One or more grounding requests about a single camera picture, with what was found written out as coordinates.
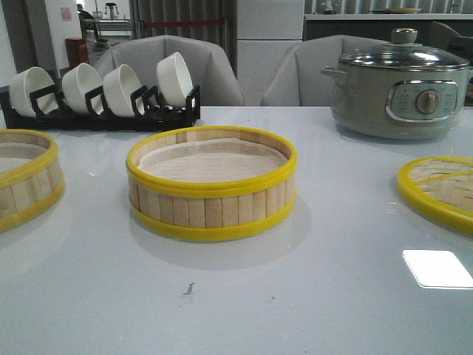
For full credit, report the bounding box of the bamboo steamer tray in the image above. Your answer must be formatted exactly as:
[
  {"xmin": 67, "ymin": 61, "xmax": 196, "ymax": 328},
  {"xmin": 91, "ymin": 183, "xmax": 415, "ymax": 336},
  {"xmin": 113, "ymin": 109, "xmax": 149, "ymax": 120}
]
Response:
[
  {"xmin": 1, "ymin": 129, "xmax": 66, "ymax": 231},
  {"xmin": 126, "ymin": 126, "xmax": 297, "ymax": 242}
]

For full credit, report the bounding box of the red trash bin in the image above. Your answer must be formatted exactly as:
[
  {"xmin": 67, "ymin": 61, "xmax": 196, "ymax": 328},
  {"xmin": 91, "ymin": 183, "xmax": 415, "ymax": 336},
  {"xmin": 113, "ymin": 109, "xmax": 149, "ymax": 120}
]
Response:
[{"xmin": 65, "ymin": 37, "xmax": 89, "ymax": 69}]

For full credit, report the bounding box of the red barrier belt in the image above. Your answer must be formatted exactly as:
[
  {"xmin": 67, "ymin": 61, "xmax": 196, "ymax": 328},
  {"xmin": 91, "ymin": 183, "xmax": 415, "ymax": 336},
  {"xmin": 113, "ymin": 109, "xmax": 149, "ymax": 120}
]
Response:
[{"xmin": 139, "ymin": 18, "xmax": 225, "ymax": 29}]

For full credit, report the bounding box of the glass pot lid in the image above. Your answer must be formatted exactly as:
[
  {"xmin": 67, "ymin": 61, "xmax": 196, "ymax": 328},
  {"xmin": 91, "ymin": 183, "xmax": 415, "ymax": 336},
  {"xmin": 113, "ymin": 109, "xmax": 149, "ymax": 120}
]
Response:
[{"xmin": 338, "ymin": 28, "xmax": 470, "ymax": 71}]

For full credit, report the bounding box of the white refrigerator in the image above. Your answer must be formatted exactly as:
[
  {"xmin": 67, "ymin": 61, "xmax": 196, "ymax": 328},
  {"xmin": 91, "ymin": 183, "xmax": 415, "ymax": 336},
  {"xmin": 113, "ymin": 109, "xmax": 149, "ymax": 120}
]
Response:
[{"xmin": 236, "ymin": 1, "xmax": 304, "ymax": 107}]

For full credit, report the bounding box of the left grey chair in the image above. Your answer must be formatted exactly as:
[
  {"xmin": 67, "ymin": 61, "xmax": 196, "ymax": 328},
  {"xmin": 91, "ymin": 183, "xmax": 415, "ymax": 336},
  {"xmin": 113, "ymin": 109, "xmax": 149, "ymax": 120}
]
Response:
[{"xmin": 94, "ymin": 35, "xmax": 244, "ymax": 107}]

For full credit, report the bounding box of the right grey chair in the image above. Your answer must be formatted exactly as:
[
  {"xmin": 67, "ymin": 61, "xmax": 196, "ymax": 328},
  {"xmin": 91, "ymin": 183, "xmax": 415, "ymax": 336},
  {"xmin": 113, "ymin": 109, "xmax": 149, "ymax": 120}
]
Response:
[{"xmin": 260, "ymin": 35, "xmax": 383, "ymax": 107}]

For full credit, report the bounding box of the white bowl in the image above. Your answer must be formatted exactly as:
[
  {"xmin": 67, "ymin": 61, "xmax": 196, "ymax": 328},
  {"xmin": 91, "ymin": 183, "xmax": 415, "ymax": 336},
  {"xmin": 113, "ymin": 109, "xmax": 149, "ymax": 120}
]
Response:
[
  {"xmin": 156, "ymin": 52, "xmax": 193, "ymax": 107},
  {"xmin": 9, "ymin": 67, "xmax": 54, "ymax": 118},
  {"xmin": 103, "ymin": 64, "xmax": 143, "ymax": 118},
  {"xmin": 62, "ymin": 63, "xmax": 103, "ymax": 115}
]

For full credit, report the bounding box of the black dish rack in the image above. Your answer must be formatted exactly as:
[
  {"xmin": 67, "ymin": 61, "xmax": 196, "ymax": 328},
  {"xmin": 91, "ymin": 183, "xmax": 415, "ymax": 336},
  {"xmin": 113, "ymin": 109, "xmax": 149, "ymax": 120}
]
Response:
[{"xmin": 1, "ymin": 84, "xmax": 200, "ymax": 132}]

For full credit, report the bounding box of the grey chair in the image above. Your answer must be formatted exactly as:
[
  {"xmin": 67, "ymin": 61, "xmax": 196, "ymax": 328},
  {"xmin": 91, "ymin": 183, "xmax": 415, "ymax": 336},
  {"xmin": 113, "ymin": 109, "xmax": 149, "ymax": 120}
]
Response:
[
  {"xmin": 260, "ymin": 35, "xmax": 383, "ymax": 107},
  {"xmin": 94, "ymin": 35, "xmax": 244, "ymax": 107}
]

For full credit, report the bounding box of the bamboo steamer lid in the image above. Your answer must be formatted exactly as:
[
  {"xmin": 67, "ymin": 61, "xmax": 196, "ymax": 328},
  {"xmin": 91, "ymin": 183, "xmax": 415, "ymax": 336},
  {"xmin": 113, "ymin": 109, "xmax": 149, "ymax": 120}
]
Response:
[{"xmin": 397, "ymin": 156, "xmax": 472, "ymax": 235}]

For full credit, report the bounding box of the green electric cooking pot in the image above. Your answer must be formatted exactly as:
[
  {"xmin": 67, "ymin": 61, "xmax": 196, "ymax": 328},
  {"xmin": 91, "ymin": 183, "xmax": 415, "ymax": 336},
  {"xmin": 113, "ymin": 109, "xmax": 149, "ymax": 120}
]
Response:
[{"xmin": 322, "ymin": 64, "xmax": 472, "ymax": 140}]

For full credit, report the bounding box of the grey kitchen counter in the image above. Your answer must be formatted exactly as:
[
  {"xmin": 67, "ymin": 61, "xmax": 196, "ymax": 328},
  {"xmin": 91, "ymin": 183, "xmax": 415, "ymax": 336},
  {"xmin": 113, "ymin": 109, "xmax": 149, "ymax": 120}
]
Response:
[{"xmin": 302, "ymin": 13, "xmax": 472, "ymax": 43}]

